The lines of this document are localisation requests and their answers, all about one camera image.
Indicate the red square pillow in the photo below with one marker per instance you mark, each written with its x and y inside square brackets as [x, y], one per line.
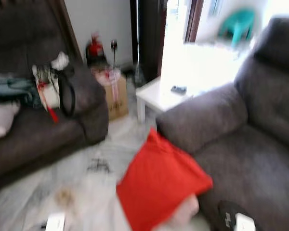
[159, 178]

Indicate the grey fabric sofa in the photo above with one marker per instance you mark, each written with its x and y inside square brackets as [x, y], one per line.
[33, 139]
[250, 144]

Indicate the small black device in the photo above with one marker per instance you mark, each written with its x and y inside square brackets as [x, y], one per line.
[178, 89]

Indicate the white low side table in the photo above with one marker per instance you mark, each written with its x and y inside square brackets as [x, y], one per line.
[154, 94]

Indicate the cardboard box with arrow symbols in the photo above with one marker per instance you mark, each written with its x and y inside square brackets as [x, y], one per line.
[119, 111]

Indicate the grey power strip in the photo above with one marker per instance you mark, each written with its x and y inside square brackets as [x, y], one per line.
[138, 74]

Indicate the cardboard box with red tape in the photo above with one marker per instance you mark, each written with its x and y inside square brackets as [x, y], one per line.
[116, 91]

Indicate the pink cloth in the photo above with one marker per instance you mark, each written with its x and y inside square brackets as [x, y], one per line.
[106, 74]

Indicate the teal plastic stool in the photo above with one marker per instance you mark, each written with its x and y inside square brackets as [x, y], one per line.
[237, 24]

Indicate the dark door leaf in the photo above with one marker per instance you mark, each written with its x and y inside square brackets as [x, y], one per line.
[149, 33]

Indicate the black round stand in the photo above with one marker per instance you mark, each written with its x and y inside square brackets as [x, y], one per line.
[96, 61]

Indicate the red fire extinguisher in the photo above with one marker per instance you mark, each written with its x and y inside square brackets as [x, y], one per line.
[95, 45]

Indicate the red tassel ribbon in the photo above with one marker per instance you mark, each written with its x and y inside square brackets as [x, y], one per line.
[45, 98]

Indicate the white crumpled tissue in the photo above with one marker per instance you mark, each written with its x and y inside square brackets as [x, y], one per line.
[60, 60]

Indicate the white plush cushion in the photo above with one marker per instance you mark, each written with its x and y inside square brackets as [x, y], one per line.
[2, 118]

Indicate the dark teal cloth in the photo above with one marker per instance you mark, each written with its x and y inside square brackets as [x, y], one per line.
[9, 89]

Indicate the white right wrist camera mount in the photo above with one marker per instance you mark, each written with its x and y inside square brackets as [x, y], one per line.
[245, 224]

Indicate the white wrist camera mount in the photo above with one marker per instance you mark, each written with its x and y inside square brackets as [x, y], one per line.
[55, 222]
[245, 224]

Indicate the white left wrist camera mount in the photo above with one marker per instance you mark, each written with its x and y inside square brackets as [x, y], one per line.
[55, 222]

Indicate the brown wooden door frame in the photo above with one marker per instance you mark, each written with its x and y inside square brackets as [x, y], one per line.
[193, 19]

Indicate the black wall socket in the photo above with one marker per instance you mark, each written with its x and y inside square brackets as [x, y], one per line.
[113, 44]

